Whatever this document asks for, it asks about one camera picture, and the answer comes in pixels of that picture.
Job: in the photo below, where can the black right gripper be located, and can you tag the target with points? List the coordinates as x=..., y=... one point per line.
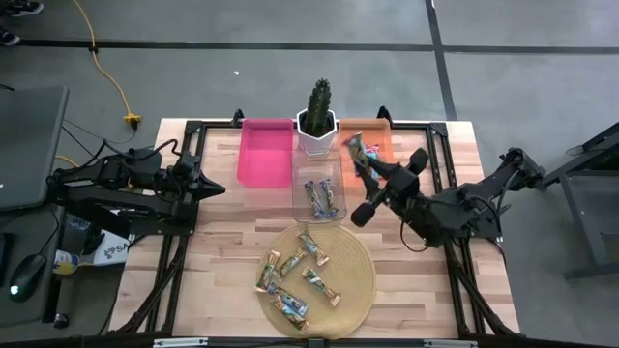
x=403, y=195

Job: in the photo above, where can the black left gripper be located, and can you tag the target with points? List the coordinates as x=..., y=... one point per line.
x=186, y=186

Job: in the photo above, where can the blue granola bar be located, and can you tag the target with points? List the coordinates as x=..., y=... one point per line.
x=357, y=149
x=376, y=156

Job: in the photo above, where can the red-ended granola bar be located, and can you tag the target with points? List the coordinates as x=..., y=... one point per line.
x=371, y=146

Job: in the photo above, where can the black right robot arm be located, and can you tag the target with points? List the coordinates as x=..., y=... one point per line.
x=454, y=212

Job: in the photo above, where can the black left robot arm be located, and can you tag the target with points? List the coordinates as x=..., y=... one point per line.
x=121, y=202

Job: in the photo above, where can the orange plastic bin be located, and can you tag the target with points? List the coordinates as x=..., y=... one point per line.
x=350, y=179

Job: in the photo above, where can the pink plastic bin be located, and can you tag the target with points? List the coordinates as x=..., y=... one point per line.
x=266, y=169

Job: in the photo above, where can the white hexagonal plant pot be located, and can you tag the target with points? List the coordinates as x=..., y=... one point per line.
x=316, y=145

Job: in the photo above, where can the clear plastic bin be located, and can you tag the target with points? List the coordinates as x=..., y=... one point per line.
x=302, y=159

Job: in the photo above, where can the green cactus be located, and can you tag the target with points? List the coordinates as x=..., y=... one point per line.
x=319, y=106

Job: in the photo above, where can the round woven placemat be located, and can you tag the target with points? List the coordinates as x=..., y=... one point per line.
x=353, y=280

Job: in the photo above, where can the black metal beam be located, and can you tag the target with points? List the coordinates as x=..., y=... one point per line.
x=109, y=224

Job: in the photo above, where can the white printed cardboard box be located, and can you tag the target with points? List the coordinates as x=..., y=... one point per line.
x=113, y=251

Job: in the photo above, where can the yellow-labelled bottle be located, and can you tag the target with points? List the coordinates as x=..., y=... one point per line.
x=65, y=263

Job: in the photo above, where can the grey desk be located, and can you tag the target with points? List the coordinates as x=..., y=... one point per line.
x=34, y=220

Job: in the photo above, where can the dark grey laptop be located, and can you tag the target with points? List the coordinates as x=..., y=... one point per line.
x=29, y=145

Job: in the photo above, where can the small black knob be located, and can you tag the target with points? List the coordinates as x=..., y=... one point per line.
x=61, y=321

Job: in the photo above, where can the black computer mouse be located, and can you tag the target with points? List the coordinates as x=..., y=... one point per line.
x=26, y=278

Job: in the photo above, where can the dark metal table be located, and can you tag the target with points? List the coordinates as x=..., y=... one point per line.
x=582, y=217

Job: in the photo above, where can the person's shoe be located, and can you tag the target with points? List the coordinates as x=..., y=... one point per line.
x=24, y=7
x=8, y=36

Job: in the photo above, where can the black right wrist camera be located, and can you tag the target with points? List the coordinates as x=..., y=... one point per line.
x=406, y=181

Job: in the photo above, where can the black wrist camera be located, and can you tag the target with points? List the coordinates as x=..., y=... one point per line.
x=184, y=161
x=406, y=181

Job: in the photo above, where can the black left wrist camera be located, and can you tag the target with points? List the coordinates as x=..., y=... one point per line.
x=184, y=161

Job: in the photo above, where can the silver metal bracket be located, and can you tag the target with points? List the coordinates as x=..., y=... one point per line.
x=179, y=343
x=450, y=344

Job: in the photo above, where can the black table-level camera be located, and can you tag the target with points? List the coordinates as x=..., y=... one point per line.
x=315, y=344

